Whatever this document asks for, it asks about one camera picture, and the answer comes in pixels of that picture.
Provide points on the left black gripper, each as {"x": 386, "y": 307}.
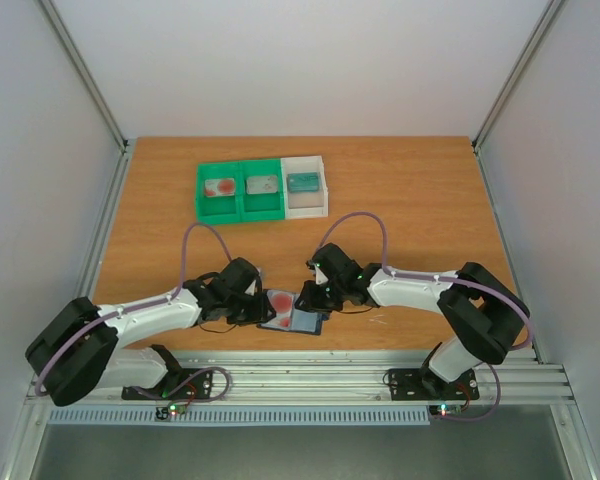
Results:
{"x": 260, "y": 314}

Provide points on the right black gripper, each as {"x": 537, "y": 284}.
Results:
{"x": 311, "y": 296}

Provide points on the dark blue card holder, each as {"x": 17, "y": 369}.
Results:
{"x": 309, "y": 323}

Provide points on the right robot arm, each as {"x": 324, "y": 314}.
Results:
{"x": 485, "y": 316}

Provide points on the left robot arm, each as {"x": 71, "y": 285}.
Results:
{"x": 71, "y": 354}

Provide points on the teal card stack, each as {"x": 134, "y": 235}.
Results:
{"x": 303, "y": 182}

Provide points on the grey bird card stack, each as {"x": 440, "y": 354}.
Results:
{"x": 262, "y": 184}

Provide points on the red circle card stack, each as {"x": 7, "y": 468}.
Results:
{"x": 219, "y": 187}

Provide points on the white bin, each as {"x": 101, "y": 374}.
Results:
{"x": 305, "y": 205}

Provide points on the middle green bin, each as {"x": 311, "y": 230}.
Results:
{"x": 262, "y": 199}

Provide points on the green bin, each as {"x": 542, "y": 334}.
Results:
{"x": 220, "y": 210}
{"x": 262, "y": 199}

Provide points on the left green bin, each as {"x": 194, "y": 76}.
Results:
{"x": 220, "y": 210}

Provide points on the left circuit board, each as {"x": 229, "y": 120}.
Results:
{"x": 172, "y": 412}

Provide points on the circuit board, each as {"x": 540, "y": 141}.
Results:
{"x": 445, "y": 410}
{"x": 172, "y": 412}

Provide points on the right circuit board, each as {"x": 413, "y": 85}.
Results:
{"x": 445, "y": 410}

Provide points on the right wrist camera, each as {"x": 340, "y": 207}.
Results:
{"x": 320, "y": 278}

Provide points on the aluminium rail frame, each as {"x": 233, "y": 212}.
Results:
{"x": 358, "y": 376}

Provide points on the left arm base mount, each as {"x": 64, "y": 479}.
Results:
{"x": 185, "y": 384}

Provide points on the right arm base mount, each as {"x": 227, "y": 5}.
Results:
{"x": 407, "y": 384}

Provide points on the grey slotted cable duct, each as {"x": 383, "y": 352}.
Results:
{"x": 209, "y": 416}

